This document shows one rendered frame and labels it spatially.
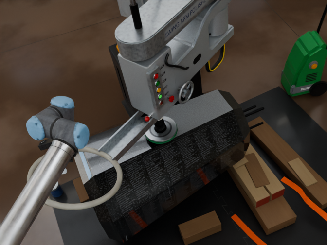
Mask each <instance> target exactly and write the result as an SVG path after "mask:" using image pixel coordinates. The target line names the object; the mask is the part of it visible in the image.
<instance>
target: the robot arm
mask: <svg viewBox="0 0 327 245"><path fill-rule="evenodd" d="M26 128H27V131H28V133H29V135H30V136H31V137H32V138H33V139H35V140H42V141H41V142H40V144H39V145H38V147H39V149H40V150H45V149H48V151H47V152H46V154H45V155H44V157H43V159H42V160H41V162H40V163H39V165H38V166H37V168H36V169H35V171H34V173H33V174H32V176H31V177H30V179H29V181H28V182H27V184H26V185H25V187H24V189H23V190H22V192H21V193H20V195H19V196H18V198H17V200H16V201H15V203H14V204H13V206H12V207H11V209H10V211H9V212H8V214H7V215H6V217H5V219H4V220H3V222H2V224H1V225H0V245H20V244H21V242H22V240H23V239H24V237H25V235H26V234H27V232H28V230H29V229H30V227H31V225H32V224H33V222H34V220H35V219H36V217H37V215H38V213H39V212H40V210H41V208H42V207H43V205H44V203H45V202H46V200H47V198H48V197H49V195H50V193H51V191H52V190H53V188H54V186H55V185H56V183H57V181H58V180H59V178H60V176H61V175H62V174H66V173H67V169H66V166H67V164H68V163H69V162H73V157H75V156H76V155H77V153H78V149H82V148H84V147H85V146H86V145H87V143H88V140H89V135H90V134H89V129H88V127H87V126H86V125H84V124H82V123H80V122H75V121H74V101H73V100H72V99H71V98H69V97H66V96H56V97H53V98H52V99H51V106H49V107H48V108H46V109H44V110H43V111H41V112H39V113H38V114H36V115H34V116H32V117H31V118H30V119H29V120H28V121H27V123H26ZM44 138H48V139H46V140H43V139H44ZM71 159H72V160H71Z"/></svg>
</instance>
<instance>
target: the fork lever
mask: <svg viewBox="0 0 327 245"><path fill-rule="evenodd" d="M143 114H144V113H143V112H141V111H139V110H138V111H137V112H136V113H135V114H134V115H133V116H132V117H131V118H130V119H129V120H128V121H127V122H126V123H125V124H124V125H123V126H122V127H121V128H119V129H118V130H117V131H116V132H115V133H114V134H113V135H112V136H111V137H110V138H109V139H108V140H107V141H106V142H105V143H104V144H103V145H102V146H101V147H100V148H99V149H98V152H100V151H103V152H105V153H107V154H109V155H110V156H112V158H111V159H112V160H113V161H114V160H116V161H118V160H119V159H120V158H121V157H122V156H123V155H124V154H125V153H126V152H127V151H128V150H129V149H130V148H131V147H132V146H133V145H134V144H135V143H136V142H137V141H138V140H139V139H140V138H141V137H142V136H143V135H144V134H145V133H146V132H147V131H148V130H149V129H150V128H151V126H152V125H153V124H154V123H155V122H156V121H157V119H155V118H153V117H152V118H151V119H150V120H149V121H148V122H146V121H145V119H144V118H142V117H141V116H142V115H143Z"/></svg>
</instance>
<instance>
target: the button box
mask: <svg viewBox="0 0 327 245"><path fill-rule="evenodd" d="M156 73H158V78H157V79H156V80H155V79H154V75H155V74H156ZM146 76H147V81H148V85H149V89H150V94H151V98H152V102H153V107H154V110H156V111H159V110H160V109H161V108H162V107H163V106H164V105H165V104H166V101H165V95H164V88H163V83H162V78H161V72H160V67H159V66H158V65H156V66H155V67H154V68H153V69H152V70H151V71H150V72H147V73H146ZM157 80H159V81H160V84H159V85H158V86H157V87H156V86H155V83H156V81H157ZM158 87H161V91H160V92H159V93H157V88H158ZM159 94H162V97H161V99H158V96H159ZM161 100H163V104H162V105H161V106H160V105H159V103H160V101H161Z"/></svg>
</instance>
